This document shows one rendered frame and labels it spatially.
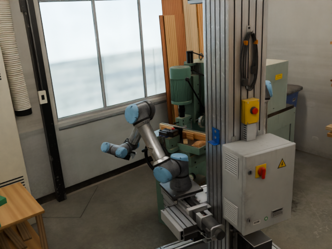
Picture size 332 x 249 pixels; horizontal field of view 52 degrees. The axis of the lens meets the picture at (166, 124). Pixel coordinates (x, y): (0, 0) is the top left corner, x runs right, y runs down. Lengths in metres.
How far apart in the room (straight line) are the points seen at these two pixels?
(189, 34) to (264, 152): 3.05
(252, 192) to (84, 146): 2.57
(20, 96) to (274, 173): 2.42
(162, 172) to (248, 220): 0.57
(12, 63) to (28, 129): 0.73
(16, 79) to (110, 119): 1.26
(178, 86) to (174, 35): 1.72
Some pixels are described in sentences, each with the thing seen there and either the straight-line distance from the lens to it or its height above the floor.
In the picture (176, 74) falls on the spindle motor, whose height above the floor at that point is 1.46.
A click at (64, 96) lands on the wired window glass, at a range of 3.89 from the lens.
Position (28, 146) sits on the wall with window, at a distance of 3.78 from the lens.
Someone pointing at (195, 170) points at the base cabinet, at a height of 0.67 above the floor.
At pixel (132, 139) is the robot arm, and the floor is 1.10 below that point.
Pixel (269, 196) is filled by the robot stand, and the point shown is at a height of 0.96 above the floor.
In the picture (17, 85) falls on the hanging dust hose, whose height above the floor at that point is 1.38.
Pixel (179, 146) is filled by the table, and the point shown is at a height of 0.87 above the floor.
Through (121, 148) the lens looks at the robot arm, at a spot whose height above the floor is 1.06.
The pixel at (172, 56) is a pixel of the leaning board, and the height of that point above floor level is 1.40.
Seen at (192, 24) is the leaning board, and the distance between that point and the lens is 4.71.
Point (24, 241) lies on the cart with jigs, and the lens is 3.23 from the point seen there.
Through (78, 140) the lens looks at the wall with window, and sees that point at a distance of 3.99.
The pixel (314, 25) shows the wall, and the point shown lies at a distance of 4.68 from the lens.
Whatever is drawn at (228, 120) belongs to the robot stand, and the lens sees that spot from 1.88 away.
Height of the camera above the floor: 1.94
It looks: 18 degrees down
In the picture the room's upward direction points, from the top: 3 degrees counter-clockwise
